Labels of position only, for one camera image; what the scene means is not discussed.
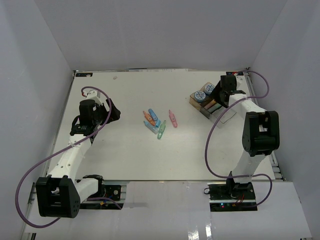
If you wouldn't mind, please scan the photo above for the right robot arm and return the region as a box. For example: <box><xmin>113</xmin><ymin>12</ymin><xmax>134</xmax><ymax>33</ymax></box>
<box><xmin>210</xmin><ymin>74</ymin><xmax>280</xmax><ymax>200</ymax></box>

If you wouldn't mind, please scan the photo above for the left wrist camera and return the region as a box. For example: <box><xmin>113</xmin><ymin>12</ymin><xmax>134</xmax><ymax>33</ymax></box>
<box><xmin>81</xmin><ymin>89</ymin><xmax>101</xmax><ymax>102</ymax></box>

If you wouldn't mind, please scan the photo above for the pink correction tape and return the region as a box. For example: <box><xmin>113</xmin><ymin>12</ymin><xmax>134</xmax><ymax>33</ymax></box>
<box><xmin>168</xmin><ymin>110</ymin><xmax>178</xmax><ymax>128</ymax></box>

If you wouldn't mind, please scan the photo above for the grey transparent tray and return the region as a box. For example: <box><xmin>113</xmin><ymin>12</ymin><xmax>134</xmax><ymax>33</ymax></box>
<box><xmin>199</xmin><ymin>100</ymin><xmax>222</xmax><ymax>119</ymax></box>

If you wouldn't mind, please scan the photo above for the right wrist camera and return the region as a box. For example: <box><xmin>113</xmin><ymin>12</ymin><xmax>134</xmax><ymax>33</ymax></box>
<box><xmin>227</xmin><ymin>72</ymin><xmax>243</xmax><ymax>81</ymax></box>

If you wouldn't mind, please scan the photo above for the green correction tape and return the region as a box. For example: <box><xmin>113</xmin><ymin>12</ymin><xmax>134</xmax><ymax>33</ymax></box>
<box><xmin>157</xmin><ymin>120</ymin><xmax>166</xmax><ymax>140</ymax></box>

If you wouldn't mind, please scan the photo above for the green cap highlighter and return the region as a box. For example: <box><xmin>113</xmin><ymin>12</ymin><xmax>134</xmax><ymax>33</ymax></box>
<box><xmin>208</xmin><ymin>103</ymin><xmax>222</xmax><ymax>113</ymax></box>

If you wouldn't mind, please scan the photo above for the orange correction tape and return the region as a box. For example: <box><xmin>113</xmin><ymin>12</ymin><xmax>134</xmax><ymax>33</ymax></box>
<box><xmin>143</xmin><ymin>111</ymin><xmax>156</xmax><ymax>127</ymax></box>

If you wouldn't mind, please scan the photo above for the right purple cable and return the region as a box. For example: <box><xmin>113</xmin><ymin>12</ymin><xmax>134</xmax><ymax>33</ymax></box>
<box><xmin>204</xmin><ymin>70</ymin><xmax>274</xmax><ymax>207</ymax></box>

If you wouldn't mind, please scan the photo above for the purple cable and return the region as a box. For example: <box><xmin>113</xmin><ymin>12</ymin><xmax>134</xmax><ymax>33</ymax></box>
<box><xmin>204</xmin><ymin>70</ymin><xmax>274</xmax><ymax>207</ymax></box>
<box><xmin>14</xmin><ymin>86</ymin><xmax>113</xmax><ymax>229</ymax></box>

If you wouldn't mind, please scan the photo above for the blue washi tape roll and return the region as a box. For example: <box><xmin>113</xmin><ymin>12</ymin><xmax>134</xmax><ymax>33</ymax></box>
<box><xmin>203</xmin><ymin>83</ymin><xmax>215</xmax><ymax>96</ymax></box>
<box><xmin>193</xmin><ymin>90</ymin><xmax>207</xmax><ymax>103</ymax></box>

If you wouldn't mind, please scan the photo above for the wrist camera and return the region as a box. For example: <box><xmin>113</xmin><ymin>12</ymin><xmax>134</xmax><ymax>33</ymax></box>
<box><xmin>81</xmin><ymin>89</ymin><xmax>101</xmax><ymax>102</ymax></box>
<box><xmin>227</xmin><ymin>72</ymin><xmax>243</xmax><ymax>81</ymax></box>

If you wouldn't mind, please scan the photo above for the amber transparent tray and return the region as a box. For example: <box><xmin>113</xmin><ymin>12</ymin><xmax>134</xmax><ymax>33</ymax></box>
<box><xmin>189</xmin><ymin>82</ymin><xmax>216</xmax><ymax>110</ymax></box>

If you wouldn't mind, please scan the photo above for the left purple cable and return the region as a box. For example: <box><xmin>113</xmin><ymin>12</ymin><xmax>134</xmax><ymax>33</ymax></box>
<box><xmin>14</xmin><ymin>86</ymin><xmax>113</xmax><ymax>229</ymax></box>

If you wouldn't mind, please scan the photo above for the orange cap pink highlighter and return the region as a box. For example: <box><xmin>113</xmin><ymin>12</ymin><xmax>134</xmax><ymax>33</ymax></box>
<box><xmin>204</xmin><ymin>99</ymin><xmax>216</xmax><ymax>110</ymax></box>

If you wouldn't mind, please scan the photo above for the left black corner label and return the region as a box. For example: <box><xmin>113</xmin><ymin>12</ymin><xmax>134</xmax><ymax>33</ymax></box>
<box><xmin>75</xmin><ymin>72</ymin><xmax>93</xmax><ymax>78</ymax></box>

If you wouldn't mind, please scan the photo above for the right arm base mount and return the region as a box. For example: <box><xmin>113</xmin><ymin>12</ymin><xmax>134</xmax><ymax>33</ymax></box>
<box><xmin>203</xmin><ymin>182</ymin><xmax>258</xmax><ymax>213</ymax></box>

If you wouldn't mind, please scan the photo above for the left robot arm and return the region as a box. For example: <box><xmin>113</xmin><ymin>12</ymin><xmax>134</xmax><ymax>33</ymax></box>
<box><xmin>35</xmin><ymin>98</ymin><xmax>121</xmax><ymax>218</ymax></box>

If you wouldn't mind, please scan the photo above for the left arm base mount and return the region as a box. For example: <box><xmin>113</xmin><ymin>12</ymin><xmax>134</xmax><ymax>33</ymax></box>
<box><xmin>80</xmin><ymin>185</ymin><xmax>124</xmax><ymax>210</ymax></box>

